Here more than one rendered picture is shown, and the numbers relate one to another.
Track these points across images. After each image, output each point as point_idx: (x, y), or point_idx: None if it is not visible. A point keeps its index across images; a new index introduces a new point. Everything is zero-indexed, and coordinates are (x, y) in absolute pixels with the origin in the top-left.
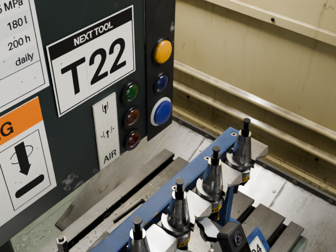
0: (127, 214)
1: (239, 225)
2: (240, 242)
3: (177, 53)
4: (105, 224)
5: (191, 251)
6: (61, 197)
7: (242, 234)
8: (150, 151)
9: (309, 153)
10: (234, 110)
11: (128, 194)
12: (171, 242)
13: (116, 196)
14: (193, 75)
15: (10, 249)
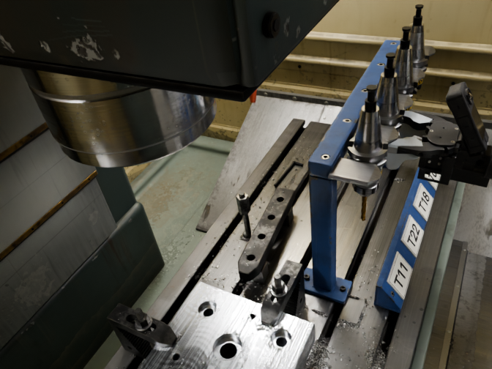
0: (285, 177)
1: (465, 84)
2: (471, 100)
3: None
4: (266, 190)
5: (411, 137)
6: None
7: (471, 92)
8: (271, 133)
9: (445, 77)
10: (354, 61)
11: (276, 162)
12: (391, 129)
13: (266, 165)
14: (304, 37)
15: (161, 259)
